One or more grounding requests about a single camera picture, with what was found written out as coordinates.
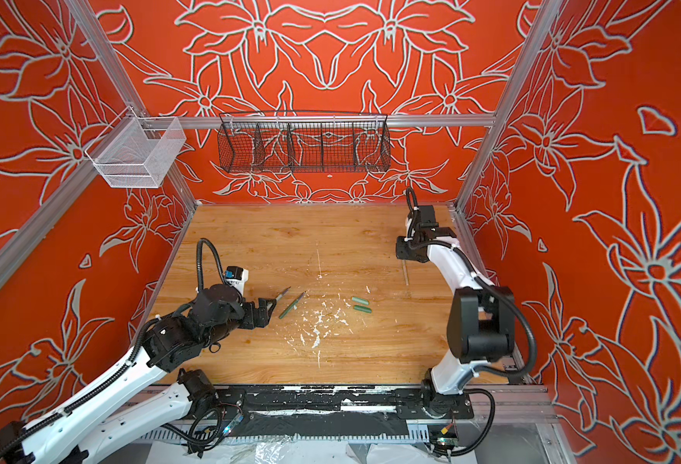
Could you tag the black wire mesh basket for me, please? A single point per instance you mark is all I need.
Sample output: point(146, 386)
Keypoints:
point(310, 142)

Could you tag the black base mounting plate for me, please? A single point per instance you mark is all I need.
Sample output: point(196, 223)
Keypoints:
point(407, 402)

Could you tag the white slotted cable duct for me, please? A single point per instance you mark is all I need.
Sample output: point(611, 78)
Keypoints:
point(416, 434)

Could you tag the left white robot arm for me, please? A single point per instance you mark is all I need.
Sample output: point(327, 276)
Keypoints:
point(147, 388)

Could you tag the beige pen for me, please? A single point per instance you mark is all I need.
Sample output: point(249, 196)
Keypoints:
point(405, 273)

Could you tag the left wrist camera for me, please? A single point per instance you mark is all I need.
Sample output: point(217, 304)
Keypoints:
point(237, 278)

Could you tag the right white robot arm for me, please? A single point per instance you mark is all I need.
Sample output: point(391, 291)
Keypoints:
point(486, 330)

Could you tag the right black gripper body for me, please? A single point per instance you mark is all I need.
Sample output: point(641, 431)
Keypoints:
point(406, 247)

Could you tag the lower green pen cap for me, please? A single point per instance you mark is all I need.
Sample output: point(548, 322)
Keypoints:
point(363, 309)

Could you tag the clear plastic bin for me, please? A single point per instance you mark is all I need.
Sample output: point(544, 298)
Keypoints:
point(138, 152)

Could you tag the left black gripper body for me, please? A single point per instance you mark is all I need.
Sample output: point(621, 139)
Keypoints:
point(246, 315)

